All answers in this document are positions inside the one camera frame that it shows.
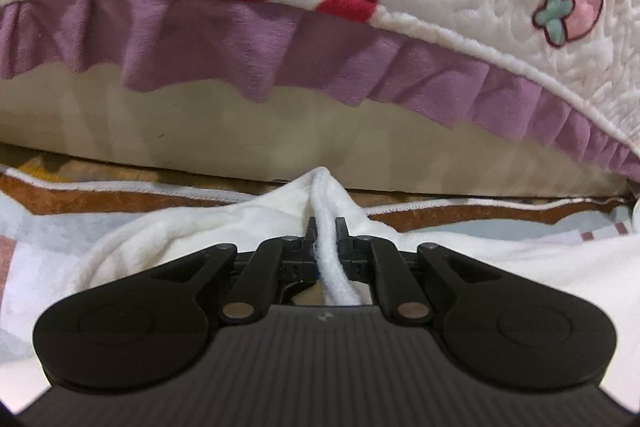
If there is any white fleece zip jacket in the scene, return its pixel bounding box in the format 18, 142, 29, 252
0, 166, 640, 413

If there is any quilted bear print bedspread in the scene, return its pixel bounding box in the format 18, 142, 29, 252
1, 0, 639, 180

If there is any checkered pastel floor rug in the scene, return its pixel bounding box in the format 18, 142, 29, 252
1, 167, 639, 378

